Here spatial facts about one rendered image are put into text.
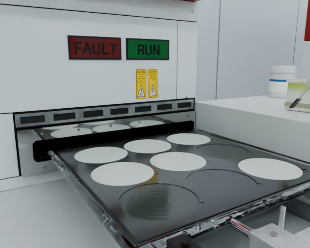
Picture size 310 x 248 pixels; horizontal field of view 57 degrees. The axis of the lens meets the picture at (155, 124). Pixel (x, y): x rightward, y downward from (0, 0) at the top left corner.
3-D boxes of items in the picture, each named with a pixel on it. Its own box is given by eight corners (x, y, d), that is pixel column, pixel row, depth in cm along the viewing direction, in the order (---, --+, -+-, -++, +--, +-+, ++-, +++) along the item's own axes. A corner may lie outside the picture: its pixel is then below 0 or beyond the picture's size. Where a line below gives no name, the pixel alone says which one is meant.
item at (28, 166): (20, 174, 58) (15, 129, 56) (191, 143, 81) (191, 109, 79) (21, 177, 57) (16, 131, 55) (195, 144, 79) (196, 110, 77)
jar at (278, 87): (263, 96, 90) (265, 65, 88) (277, 95, 93) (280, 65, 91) (283, 99, 84) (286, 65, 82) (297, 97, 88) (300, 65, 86)
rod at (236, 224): (223, 226, 33) (224, 215, 32) (232, 223, 33) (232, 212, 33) (256, 248, 29) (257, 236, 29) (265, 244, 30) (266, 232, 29)
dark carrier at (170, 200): (56, 153, 57) (55, 150, 57) (192, 132, 74) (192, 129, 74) (138, 247, 28) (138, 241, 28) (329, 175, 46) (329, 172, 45)
